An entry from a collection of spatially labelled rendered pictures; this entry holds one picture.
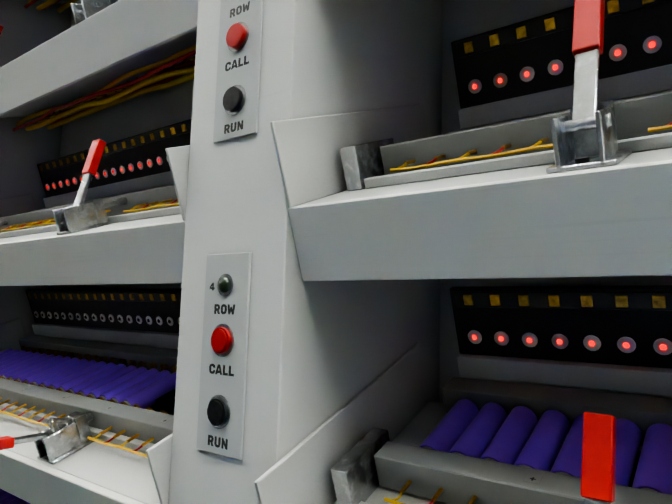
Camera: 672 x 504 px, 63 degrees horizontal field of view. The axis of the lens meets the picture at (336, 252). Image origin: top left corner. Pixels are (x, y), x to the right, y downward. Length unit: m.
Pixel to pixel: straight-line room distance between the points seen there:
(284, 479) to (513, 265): 0.17
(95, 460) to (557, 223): 0.41
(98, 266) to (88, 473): 0.17
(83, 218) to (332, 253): 0.29
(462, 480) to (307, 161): 0.20
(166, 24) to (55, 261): 0.23
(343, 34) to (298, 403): 0.24
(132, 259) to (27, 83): 0.29
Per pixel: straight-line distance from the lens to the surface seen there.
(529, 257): 0.26
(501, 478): 0.33
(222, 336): 0.35
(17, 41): 1.07
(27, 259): 0.61
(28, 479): 0.59
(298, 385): 0.33
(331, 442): 0.36
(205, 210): 0.38
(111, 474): 0.49
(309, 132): 0.35
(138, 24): 0.52
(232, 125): 0.37
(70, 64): 0.61
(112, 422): 0.54
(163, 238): 0.42
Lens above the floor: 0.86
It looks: 6 degrees up
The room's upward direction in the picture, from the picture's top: 2 degrees clockwise
